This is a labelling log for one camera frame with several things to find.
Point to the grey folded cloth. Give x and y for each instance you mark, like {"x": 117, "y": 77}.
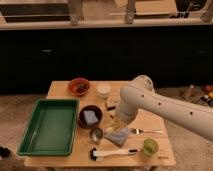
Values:
{"x": 118, "y": 137}

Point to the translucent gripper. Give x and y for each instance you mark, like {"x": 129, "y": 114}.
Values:
{"x": 116, "y": 124}

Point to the metal fork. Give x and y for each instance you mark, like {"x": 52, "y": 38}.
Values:
{"x": 139, "y": 131}

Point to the green plastic cup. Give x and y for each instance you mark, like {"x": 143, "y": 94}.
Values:
{"x": 150, "y": 147}

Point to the small metal cup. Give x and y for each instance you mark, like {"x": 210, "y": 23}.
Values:
{"x": 96, "y": 135}

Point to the wooden table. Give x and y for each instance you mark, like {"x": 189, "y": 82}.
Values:
{"x": 82, "y": 143}

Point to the black and white dish brush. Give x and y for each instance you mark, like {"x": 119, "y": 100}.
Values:
{"x": 96, "y": 155}

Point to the dark brown bowl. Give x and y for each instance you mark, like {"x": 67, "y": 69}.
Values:
{"x": 98, "y": 113}

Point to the orange bowl with dark food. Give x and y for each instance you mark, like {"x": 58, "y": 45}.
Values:
{"x": 78, "y": 86}

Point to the green plastic tray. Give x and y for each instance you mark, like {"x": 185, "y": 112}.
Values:
{"x": 51, "y": 128}

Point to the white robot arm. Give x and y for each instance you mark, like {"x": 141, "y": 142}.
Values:
{"x": 139, "y": 94}

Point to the white cup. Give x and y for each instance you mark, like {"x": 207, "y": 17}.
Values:
{"x": 103, "y": 90}

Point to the grey sponge in bowl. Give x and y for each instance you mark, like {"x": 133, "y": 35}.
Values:
{"x": 90, "y": 117}

